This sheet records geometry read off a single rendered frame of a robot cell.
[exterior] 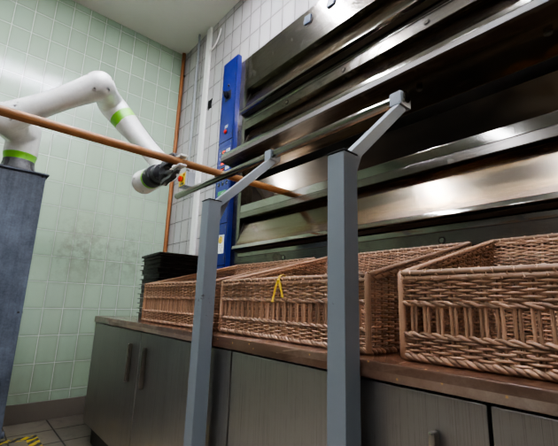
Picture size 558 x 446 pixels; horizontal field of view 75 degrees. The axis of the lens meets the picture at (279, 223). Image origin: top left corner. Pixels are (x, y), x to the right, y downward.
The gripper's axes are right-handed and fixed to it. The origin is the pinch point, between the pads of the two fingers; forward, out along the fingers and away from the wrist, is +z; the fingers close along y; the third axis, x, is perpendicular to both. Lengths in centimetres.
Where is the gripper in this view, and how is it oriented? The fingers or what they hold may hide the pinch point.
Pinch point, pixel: (179, 162)
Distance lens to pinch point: 149.1
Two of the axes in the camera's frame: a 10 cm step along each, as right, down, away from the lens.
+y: -0.3, 9.8, -2.1
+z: 6.6, -1.4, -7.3
